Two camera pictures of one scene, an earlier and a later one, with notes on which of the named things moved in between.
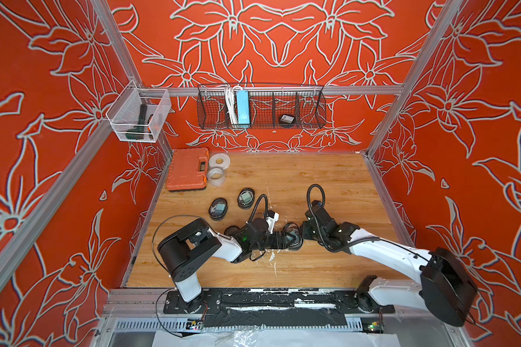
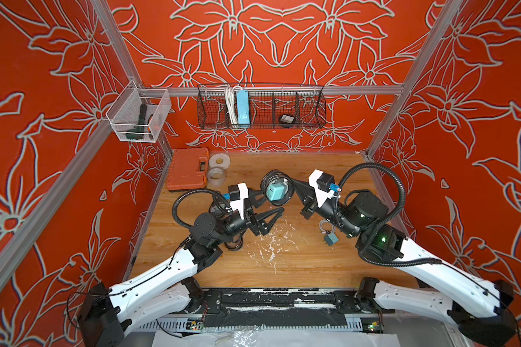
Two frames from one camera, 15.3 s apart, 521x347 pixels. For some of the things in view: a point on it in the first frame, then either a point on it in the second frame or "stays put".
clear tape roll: [215, 176] stays put
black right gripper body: [308, 233] to [335, 215]
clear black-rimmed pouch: [294, 238] to [277, 186]
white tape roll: [219, 160] stays put
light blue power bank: [243, 107] stays put
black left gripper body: [268, 243] to [234, 228]
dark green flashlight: [137, 133] stays put
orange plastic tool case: [188, 169] stays put
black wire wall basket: [304, 105] stays put
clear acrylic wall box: [137, 114] stays put
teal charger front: [292, 236] to [275, 191]
